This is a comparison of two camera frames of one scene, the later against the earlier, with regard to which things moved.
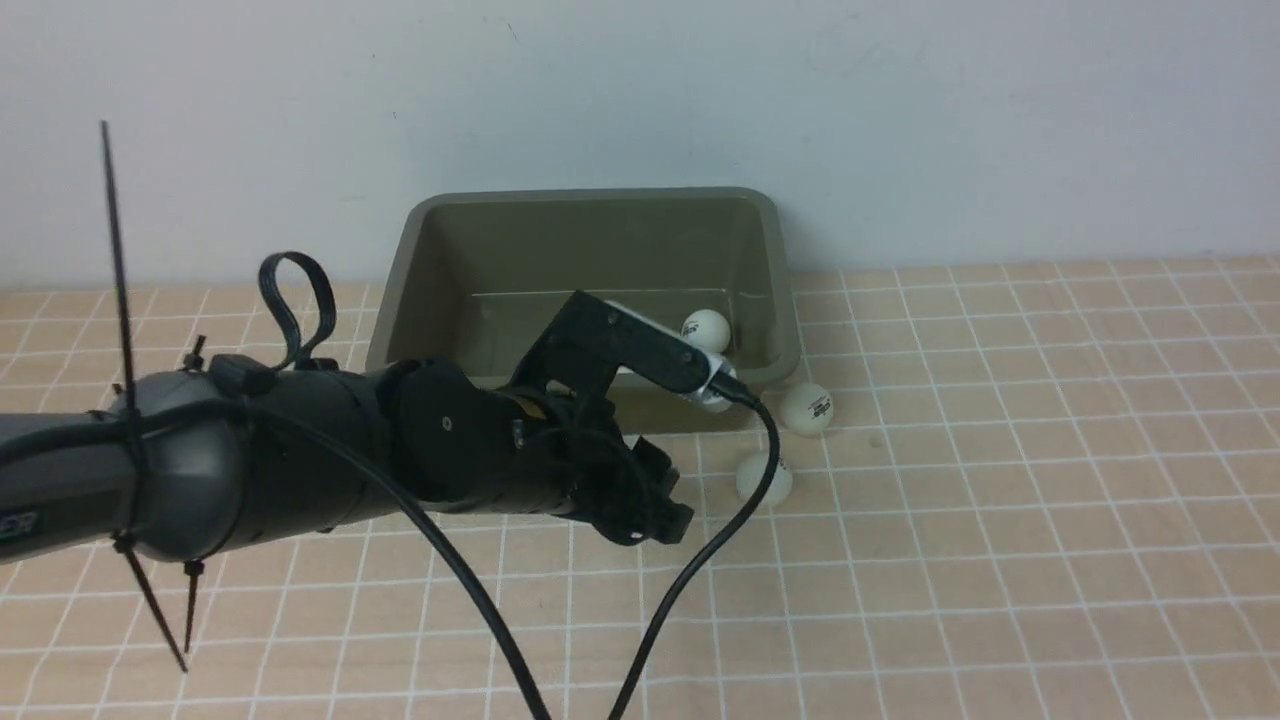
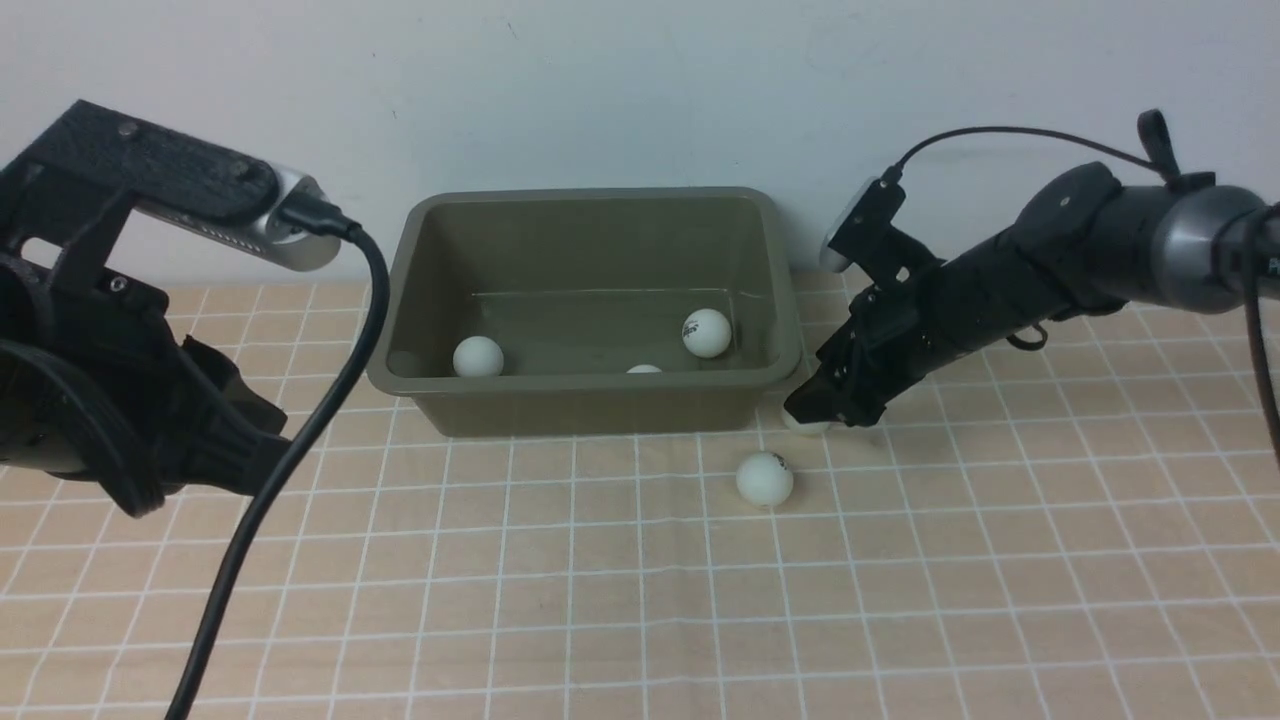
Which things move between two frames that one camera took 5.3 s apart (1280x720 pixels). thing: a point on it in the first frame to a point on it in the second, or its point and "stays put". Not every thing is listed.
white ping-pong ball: (707, 330) stays put
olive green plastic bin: (474, 275) stays put
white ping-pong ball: (750, 474) stays put
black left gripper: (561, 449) to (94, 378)
